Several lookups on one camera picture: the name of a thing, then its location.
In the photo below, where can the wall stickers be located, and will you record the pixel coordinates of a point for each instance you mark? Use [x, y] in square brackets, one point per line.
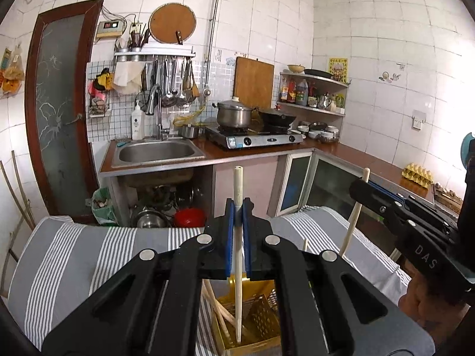
[386, 77]

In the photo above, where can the wooden stick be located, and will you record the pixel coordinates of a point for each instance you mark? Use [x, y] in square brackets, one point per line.
[22, 189]
[11, 189]

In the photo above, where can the group of small bowls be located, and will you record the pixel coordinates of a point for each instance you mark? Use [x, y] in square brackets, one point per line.
[319, 133]

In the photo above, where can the steel gas stove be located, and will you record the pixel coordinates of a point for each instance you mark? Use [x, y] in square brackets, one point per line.
[256, 141]

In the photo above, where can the metal wall pipe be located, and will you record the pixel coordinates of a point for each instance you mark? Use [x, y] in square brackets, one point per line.
[214, 26]

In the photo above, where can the yellow plastic utensil basket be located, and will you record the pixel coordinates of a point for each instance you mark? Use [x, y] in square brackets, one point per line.
[259, 311]

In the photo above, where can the white wall socket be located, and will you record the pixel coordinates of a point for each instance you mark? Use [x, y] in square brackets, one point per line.
[418, 119]

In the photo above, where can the stack of steel cookware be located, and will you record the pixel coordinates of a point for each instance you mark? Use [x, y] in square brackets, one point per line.
[167, 196]

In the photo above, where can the small steel kettle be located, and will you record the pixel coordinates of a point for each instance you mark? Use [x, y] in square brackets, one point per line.
[325, 102]

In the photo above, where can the brown box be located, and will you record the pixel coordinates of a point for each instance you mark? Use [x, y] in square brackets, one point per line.
[447, 198]

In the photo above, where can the row of hanging steel utensils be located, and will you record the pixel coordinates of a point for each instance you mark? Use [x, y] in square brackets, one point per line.
[169, 81]

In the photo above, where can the row of condiment bottles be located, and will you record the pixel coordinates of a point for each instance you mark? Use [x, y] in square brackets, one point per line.
[301, 94]

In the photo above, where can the round wooden board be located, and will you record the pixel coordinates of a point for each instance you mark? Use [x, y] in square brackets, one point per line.
[169, 22]

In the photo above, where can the steel faucet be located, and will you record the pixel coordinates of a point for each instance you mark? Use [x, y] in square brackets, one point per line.
[160, 115]

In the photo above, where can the steel stockpot with lid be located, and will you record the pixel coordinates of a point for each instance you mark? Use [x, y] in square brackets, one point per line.
[233, 115]

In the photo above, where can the utensil holder with chopsticks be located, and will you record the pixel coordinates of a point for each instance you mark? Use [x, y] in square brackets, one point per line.
[136, 42]

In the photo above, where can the black pan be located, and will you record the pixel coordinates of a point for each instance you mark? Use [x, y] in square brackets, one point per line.
[318, 73]

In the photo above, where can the wooden frosted glass door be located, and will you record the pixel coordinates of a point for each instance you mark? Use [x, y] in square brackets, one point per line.
[59, 118]

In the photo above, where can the red bowl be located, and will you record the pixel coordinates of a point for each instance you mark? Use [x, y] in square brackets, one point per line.
[189, 218]

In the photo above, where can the green trash bag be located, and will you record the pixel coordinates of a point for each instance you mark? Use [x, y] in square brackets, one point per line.
[104, 207]

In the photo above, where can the beige bowl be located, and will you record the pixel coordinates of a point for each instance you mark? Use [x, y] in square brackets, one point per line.
[296, 68]

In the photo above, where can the small steel pot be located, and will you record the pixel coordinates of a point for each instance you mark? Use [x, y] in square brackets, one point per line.
[190, 131]

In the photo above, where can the wooden chopstick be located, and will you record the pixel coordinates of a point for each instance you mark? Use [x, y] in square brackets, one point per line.
[305, 245]
[228, 313]
[217, 311]
[352, 222]
[238, 185]

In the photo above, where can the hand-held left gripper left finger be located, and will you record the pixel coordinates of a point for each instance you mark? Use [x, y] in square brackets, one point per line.
[230, 237]

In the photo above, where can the corner wall shelf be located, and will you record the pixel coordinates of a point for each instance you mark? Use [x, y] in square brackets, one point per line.
[326, 79]

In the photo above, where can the steel wall rack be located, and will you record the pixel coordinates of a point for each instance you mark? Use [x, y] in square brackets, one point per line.
[156, 51]

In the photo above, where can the large steel bowl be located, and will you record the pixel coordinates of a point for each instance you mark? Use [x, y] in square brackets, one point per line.
[150, 219]

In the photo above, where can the white hanging cloth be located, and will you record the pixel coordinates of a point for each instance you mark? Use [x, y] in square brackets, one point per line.
[128, 76]

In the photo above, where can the grey striped tablecloth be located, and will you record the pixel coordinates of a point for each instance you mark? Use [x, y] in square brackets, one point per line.
[74, 252]

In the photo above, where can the black wok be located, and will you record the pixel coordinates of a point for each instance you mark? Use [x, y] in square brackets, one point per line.
[276, 118]

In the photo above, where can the stainless steel sink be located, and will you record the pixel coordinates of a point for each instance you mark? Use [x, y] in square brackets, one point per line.
[156, 152]

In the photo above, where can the kitchen counter with cabinets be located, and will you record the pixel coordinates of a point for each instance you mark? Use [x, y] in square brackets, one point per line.
[352, 152]

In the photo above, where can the white soap bottle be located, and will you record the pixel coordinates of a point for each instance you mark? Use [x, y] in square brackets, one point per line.
[138, 122]

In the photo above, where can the person's right hand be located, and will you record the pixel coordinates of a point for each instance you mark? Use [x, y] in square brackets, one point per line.
[423, 304]

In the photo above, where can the wall power socket with plugs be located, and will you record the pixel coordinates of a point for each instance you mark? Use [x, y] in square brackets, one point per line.
[138, 29]

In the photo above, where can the rectangular wooden cutting board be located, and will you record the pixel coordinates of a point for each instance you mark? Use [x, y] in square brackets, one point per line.
[254, 81]

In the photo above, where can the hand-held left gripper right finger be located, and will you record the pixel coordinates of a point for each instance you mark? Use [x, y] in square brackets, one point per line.
[245, 237]

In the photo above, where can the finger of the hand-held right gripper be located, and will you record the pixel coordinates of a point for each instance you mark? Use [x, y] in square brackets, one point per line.
[419, 207]
[365, 193]

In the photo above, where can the yellow wall poster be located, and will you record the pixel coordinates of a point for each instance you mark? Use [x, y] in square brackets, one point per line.
[337, 70]

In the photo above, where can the beige wall controller box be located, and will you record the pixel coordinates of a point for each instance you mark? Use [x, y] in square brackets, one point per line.
[109, 29]

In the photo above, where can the cardboard egg carton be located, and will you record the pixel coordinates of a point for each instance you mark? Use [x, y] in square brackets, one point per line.
[417, 174]

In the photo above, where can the hanging plastic bag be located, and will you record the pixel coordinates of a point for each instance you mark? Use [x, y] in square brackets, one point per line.
[13, 78]

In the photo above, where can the kitchen knife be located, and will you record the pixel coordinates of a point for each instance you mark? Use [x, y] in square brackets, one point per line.
[179, 37]

